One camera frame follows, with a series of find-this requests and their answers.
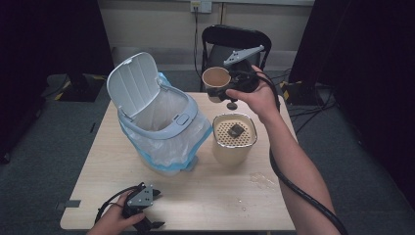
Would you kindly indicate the grey tape strip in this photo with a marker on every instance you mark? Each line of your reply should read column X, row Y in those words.
column 70, row 204

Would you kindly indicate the black curtain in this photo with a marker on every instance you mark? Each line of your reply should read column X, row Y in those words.
column 368, row 81
column 39, row 65

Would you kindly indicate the person's right hand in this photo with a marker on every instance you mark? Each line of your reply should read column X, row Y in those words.
column 261, row 98

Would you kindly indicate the grey white lidded trash bin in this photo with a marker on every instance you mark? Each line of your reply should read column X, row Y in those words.
column 153, row 101

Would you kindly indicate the beige strainer container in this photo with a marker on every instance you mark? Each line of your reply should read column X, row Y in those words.
column 234, row 140

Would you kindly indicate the brown paper cup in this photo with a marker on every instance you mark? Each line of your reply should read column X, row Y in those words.
column 215, row 80

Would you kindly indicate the white wall socket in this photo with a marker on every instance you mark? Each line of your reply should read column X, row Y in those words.
column 201, row 6

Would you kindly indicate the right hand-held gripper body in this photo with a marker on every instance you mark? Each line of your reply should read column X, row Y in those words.
column 244, row 76

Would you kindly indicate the black stand base yellow tape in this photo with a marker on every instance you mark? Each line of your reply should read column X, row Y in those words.
column 81, row 86
column 301, row 93

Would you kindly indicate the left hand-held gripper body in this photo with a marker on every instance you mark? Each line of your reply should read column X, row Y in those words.
column 141, row 196

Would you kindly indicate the person's left hand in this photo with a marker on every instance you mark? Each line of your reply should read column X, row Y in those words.
column 112, row 215

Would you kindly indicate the black folding chair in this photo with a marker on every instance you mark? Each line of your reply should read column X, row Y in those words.
column 228, row 36

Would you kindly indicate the dark tea bag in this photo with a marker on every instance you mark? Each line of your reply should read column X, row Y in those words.
column 235, row 130

